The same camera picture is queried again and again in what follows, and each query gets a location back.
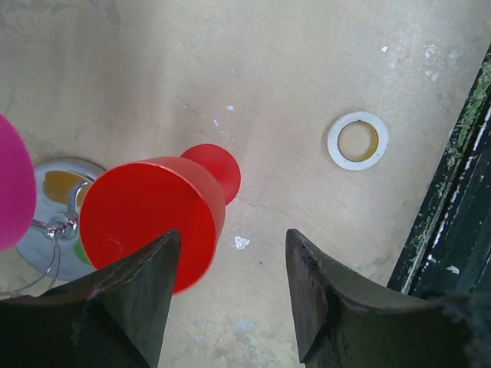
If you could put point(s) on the pink plastic wine glass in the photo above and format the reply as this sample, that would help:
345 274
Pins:
18 186

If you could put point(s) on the chrome wire wine glass rack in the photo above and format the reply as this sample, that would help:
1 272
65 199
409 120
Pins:
50 253

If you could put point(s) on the red plastic wine glass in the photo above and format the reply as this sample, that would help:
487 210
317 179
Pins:
132 204

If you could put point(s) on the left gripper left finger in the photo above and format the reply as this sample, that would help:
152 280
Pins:
114 317

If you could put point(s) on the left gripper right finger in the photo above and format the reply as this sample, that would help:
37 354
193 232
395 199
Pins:
343 319

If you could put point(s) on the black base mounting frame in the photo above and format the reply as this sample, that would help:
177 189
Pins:
448 248

